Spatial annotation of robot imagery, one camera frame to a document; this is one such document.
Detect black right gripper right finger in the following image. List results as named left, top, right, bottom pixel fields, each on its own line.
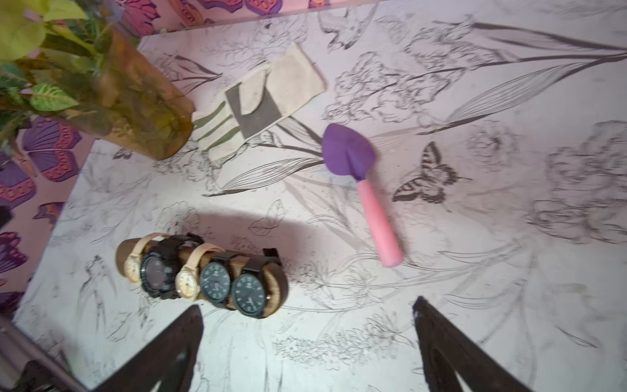
left=412, top=297, right=530, bottom=392

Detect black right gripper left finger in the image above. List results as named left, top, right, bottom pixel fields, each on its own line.
left=96, top=305, right=204, bottom=392

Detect translucent beige watch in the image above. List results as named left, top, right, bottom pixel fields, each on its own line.
left=175, top=243, right=225, bottom=302

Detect black round watch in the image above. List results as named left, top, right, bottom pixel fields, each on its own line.
left=199, top=252, right=238, bottom=309

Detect black chunky sport watch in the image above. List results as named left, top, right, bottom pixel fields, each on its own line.
left=140, top=233, right=204, bottom=300

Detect cream strap watch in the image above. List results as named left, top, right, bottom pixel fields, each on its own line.
left=122, top=233, right=170, bottom=284

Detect thin black watch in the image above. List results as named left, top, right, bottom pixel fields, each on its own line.
left=231, top=248, right=282, bottom=319

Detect wooden watch stand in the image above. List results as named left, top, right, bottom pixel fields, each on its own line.
left=115, top=238, right=289, bottom=318

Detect purple pink garden trowel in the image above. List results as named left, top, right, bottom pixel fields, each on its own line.
left=322, top=123, right=403, bottom=268

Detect cream grey gardening glove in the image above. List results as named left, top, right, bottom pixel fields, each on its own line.
left=192, top=44, right=326, bottom=162

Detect potted plant yellow leaves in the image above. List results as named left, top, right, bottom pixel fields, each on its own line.
left=1, top=1, right=194, bottom=160

